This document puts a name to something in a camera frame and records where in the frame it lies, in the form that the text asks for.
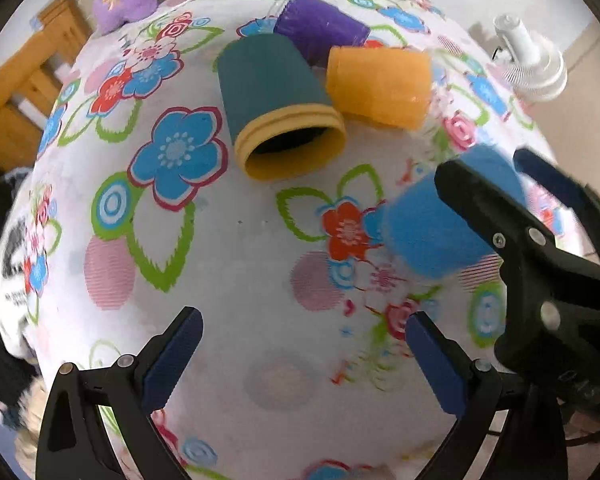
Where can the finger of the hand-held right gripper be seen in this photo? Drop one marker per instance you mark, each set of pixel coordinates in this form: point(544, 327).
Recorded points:
point(547, 172)
point(480, 200)

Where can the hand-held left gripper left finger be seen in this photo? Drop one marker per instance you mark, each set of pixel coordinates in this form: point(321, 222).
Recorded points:
point(172, 360)

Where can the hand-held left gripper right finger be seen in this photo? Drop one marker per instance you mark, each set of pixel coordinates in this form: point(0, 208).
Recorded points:
point(436, 366)

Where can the blue cup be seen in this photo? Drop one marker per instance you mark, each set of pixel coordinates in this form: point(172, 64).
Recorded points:
point(420, 225)

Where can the orange cup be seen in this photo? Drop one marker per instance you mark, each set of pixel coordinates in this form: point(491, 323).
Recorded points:
point(375, 84)

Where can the purple cup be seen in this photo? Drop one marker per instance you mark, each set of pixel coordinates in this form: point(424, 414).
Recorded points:
point(320, 22)

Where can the teal cup with yellow rim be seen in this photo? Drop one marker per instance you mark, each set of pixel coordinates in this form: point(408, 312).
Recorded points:
point(265, 82)

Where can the white fan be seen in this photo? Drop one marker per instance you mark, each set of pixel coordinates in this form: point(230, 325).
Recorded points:
point(535, 67)

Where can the floral tablecloth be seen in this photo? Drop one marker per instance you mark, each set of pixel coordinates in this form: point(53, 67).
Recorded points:
point(240, 260)

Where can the white printed cloth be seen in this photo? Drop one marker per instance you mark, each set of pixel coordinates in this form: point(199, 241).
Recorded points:
point(15, 280)

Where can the wooden furniture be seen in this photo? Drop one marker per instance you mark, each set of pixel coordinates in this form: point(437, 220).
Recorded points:
point(25, 90)

